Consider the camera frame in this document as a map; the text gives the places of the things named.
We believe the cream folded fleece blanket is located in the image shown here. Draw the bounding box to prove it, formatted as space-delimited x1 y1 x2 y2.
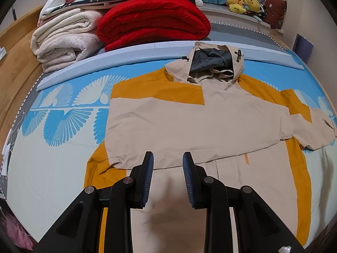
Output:
31 8 104 49

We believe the white ledge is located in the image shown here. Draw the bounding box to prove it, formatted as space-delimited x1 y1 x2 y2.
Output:
199 4 285 35

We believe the maroon cushion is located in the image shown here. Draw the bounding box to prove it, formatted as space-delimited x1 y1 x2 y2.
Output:
263 0 287 29

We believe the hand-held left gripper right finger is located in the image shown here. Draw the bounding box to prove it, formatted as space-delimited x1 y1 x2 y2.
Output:
182 151 306 253

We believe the purple box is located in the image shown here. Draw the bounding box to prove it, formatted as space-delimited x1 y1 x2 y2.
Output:
293 33 314 64

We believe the beige and mustard hooded jacket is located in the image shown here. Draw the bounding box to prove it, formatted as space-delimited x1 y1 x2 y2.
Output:
84 41 337 253

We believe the blue and white printed bedsheet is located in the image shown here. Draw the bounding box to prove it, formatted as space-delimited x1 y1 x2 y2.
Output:
5 54 337 253

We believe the white folded fuzzy blanket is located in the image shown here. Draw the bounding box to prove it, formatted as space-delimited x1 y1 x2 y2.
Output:
36 32 105 74

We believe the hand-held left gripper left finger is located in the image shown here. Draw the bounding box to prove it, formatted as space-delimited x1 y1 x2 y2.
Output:
33 151 154 253

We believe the red folded blanket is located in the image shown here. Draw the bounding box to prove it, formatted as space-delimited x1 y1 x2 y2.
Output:
97 0 212 52

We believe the yellow plush toy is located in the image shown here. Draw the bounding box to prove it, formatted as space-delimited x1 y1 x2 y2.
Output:
226 0 248 15
243 0 266 16

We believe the wooden bed frame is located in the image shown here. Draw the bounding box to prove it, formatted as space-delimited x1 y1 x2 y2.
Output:
0 5 51 148

